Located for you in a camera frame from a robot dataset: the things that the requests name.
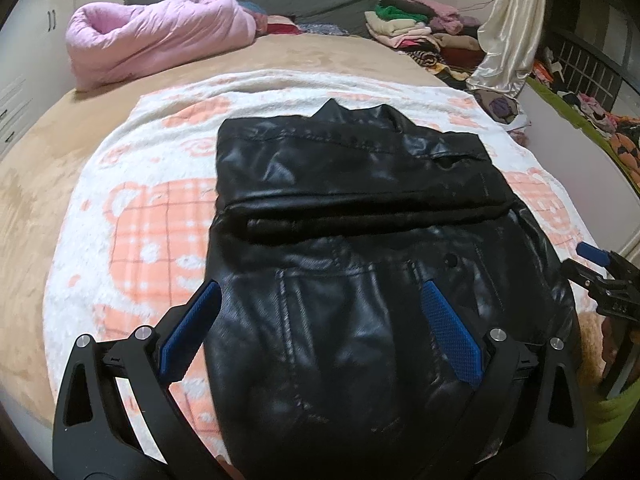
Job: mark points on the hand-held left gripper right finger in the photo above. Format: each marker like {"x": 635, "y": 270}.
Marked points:
{"x": 450, "y": 335}

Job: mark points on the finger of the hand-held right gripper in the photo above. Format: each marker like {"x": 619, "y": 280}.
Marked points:
{"x": 595, "y": 254}
{"x": 582, "y": 277}

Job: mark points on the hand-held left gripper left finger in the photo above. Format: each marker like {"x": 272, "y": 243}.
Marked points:
{"x": 190, "y": 330}

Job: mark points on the black leather jacket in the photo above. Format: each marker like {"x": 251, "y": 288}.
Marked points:
{"x": 360, "y": 240}

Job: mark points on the person's right forearm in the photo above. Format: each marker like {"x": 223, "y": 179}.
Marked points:
{"x": 612, "y": 430}

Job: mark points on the heap of colourful clothes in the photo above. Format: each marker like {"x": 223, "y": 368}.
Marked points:
{"x": 610, "y": 115}

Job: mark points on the plastic bag of clothes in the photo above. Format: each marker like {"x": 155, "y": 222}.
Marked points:
{"x": 500, "y": 110}

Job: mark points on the pile of folded clothes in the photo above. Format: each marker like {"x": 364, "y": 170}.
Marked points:
{"x": 415, "y": 30}

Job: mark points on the person's left hand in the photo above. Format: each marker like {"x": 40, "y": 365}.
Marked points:
{"x": 231, "y": 469}

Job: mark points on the bear printed white blanket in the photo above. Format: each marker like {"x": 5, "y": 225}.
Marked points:
{"x": 140, "y": 220}

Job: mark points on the green cloth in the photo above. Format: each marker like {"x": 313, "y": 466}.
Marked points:
{"x": 560, "y": 105}

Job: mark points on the cream satin curtain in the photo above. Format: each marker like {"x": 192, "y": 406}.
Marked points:
{"x": 510, "y": 20}

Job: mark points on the pink quilt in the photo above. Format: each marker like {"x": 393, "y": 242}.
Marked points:
{"x": 150, "y": 35}

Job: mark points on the white wardrobe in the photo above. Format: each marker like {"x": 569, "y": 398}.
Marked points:
{"x": 20, "y": 85}

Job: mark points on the dark red cloth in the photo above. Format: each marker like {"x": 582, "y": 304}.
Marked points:
{"x": 277, "y": 25}

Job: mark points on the teal cloth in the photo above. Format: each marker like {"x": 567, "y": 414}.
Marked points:
{"x": 252, "y": 7}

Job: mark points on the blue floral cloth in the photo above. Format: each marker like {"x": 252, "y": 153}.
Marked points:
{"x": 322, "y": 29}

